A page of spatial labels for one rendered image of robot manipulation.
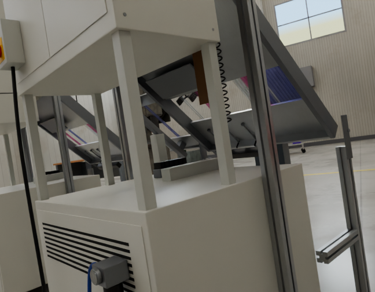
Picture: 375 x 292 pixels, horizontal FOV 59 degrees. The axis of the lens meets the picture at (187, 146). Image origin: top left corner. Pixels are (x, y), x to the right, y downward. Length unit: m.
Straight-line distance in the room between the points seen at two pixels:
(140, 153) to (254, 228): 0.42
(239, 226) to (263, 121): 0.30
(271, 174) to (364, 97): 10.20
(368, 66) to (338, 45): 1.06
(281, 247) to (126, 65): 0.64
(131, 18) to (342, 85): 10.53
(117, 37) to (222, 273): 0.60
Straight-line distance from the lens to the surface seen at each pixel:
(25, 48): 1.23
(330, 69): 11.21
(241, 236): 0.91
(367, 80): 11.14
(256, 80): 0.96
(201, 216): 0.80
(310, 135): 1.47
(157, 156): 1.91
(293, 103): 1.36
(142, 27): 0.76
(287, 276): 1.04
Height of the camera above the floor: 0.75
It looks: 1 degrees down
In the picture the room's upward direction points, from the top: 9 degrees counter-clockwise
